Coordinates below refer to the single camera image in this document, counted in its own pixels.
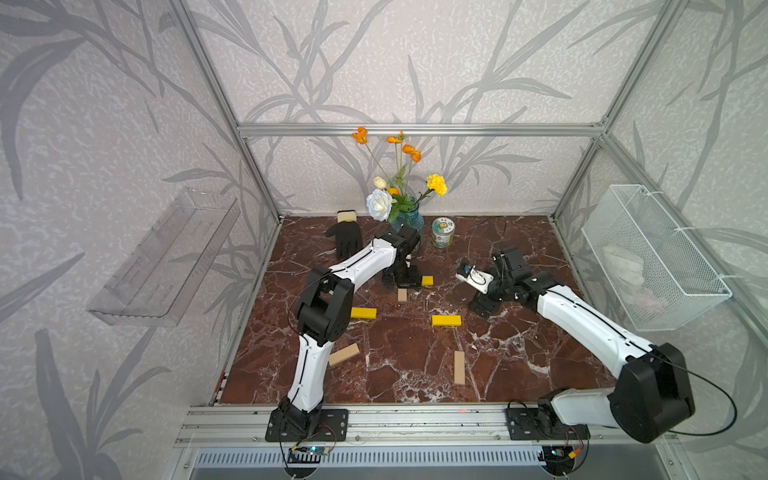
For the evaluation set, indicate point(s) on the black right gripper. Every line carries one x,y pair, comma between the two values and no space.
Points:
481,299

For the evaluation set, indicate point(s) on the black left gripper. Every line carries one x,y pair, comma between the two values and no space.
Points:
413,284

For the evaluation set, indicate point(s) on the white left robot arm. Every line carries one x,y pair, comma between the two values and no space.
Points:
325,307

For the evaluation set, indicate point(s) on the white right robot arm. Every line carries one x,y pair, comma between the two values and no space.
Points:
652,393

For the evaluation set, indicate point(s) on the blue glass vase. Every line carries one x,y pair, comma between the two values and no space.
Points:
410,217

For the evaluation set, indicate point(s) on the small green-lidded can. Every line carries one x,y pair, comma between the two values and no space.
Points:
443,231

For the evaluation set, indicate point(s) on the black and yellow work glove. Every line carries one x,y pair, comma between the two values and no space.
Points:
346,233

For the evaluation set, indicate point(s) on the artificial flower bouquet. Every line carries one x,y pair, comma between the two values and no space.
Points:
391,196

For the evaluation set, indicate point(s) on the white cloth in basket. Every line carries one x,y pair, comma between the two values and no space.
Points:
626,271

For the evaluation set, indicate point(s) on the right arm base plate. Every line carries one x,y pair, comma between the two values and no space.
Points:
535,424

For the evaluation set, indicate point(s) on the white wire mesh basket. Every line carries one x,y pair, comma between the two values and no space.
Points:
630,216

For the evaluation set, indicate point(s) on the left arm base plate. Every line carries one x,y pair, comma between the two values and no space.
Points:
317,425

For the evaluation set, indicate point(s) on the clear plastic wall shelf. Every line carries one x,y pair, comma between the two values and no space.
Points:
157,283

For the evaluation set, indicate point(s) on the aluminium front rail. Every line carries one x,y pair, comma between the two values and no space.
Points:
368,425

